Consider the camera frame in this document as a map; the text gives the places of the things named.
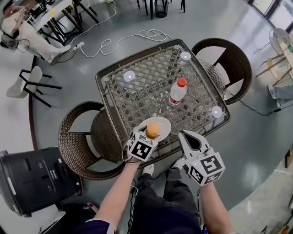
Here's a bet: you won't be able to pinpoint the round wooden side table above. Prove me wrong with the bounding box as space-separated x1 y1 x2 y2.
255 42 293 86

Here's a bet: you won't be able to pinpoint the white desk with black legs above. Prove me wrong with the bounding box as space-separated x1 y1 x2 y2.
36 0 100 46

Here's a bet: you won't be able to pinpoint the person's white shoe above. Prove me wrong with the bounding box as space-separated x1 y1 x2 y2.
173 157 186 171
142 163 155 176

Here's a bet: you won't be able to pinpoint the white round plate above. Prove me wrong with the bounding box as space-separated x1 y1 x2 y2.
138 116 172 142

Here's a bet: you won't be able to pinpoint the clear red-capped water bottle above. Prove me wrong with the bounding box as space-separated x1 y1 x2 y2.
168 77 188 106

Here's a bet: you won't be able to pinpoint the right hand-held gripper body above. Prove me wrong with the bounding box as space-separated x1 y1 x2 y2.
184 147 226 187

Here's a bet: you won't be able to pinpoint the person's dark trousers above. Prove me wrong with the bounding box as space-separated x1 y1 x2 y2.
131 168 202 234

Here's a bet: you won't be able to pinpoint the person's right forearm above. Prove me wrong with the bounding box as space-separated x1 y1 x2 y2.
199 182 236 234

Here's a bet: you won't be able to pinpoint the black floor cable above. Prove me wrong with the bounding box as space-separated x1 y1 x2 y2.
225 89 282 116

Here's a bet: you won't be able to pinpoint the white extension cable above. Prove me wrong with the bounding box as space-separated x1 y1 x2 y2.
68 0 174 58

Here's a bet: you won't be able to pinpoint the person's navy shirt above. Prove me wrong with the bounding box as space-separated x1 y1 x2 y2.
75 218 116 234

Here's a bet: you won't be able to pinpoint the black wire waste bin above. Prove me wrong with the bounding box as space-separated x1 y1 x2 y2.
154 0 170 18

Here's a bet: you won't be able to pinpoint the person's right white shoe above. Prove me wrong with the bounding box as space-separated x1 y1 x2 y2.
173 157 186 171

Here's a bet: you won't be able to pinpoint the person's left forearm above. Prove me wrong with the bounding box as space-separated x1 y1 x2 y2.
93 160 141 229

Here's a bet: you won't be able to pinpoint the white chair with black legs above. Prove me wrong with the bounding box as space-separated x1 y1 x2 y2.
6 65 63 108

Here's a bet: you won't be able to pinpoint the orange fruit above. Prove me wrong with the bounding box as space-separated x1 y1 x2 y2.
146 122 162 139

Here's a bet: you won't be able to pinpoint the dark wicker armchair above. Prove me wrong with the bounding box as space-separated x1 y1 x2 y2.
57 101 129 181
191 37 253 106

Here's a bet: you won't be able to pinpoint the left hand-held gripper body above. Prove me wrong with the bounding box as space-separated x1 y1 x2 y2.
127 130 159 163

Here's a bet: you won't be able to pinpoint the person's left white shoe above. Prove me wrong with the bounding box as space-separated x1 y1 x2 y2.
142 163 155 176

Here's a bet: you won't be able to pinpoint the black wheeled machine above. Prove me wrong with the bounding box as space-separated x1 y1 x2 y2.
0 146 83 218

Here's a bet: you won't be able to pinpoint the glass-top dark wicker table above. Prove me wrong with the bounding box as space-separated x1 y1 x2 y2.
95 38 231 169

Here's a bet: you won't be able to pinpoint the white wire chair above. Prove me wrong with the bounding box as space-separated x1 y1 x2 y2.
253 27 291 57

